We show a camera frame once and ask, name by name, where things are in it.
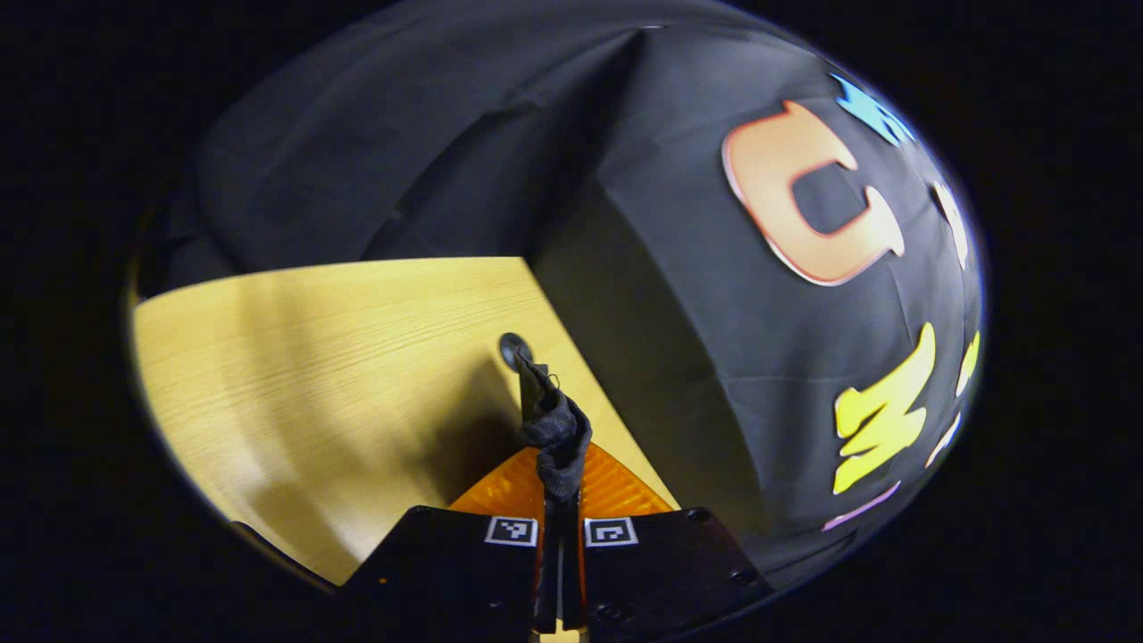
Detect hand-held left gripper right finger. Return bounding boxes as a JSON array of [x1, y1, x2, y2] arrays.
[[563, 442, 774, 638]]

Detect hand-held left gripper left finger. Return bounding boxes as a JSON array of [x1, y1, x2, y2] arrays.
[[339, 444, 560, 635]]

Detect dark grey jeans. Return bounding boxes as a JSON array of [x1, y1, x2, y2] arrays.
[[516, 353, 593, 505]]

